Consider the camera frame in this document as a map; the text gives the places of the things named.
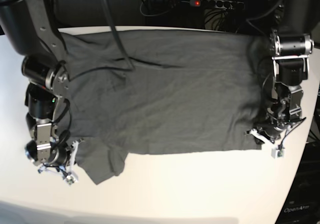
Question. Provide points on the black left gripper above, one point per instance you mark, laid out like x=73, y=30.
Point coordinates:
x=270, y=132

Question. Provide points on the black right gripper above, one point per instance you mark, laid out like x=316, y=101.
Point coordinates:
x=60, y=157

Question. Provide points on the grey T-shirt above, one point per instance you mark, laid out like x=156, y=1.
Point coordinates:
x=190, y=91

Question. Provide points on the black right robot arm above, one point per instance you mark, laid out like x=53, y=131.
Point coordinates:
x=31, y=28

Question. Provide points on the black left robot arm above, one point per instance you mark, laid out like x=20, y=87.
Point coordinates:
x=291, y=46

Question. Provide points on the black OpenArm base box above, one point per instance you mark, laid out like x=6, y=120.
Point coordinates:
x=302, y=205

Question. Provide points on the black power strip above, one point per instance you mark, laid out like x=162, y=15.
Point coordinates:
x=217, y=4

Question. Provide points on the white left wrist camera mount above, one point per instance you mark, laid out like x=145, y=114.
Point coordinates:
x=276, y=150

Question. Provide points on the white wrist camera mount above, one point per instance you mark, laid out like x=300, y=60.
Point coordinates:
x=276, y=150
x=68, y=175

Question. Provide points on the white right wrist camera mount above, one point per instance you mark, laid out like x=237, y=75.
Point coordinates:
x=68, y=175

